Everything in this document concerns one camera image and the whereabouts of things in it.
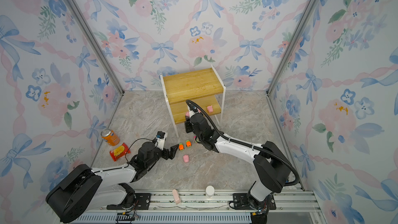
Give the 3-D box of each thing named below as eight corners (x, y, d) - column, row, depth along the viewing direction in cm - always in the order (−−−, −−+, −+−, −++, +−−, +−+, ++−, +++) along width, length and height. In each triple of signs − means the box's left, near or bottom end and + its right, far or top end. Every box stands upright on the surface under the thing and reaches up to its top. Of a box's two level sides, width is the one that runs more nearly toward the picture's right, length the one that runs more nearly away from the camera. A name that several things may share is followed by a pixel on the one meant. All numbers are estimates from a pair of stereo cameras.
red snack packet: (115, 162, 88) (112, 159, 86) (111, 153, 91) (109, 151, 89) (131, 152, 92) (129, 150, 89) (127, 144, 95) (125, 142, 92)
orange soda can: (108, 146, 94) (98, 137, 85) (111, 138, 97) (102, 128, 89) (118, 146, 94) (109, 137, 85) (121, 138, 98) (113, 128, 89)
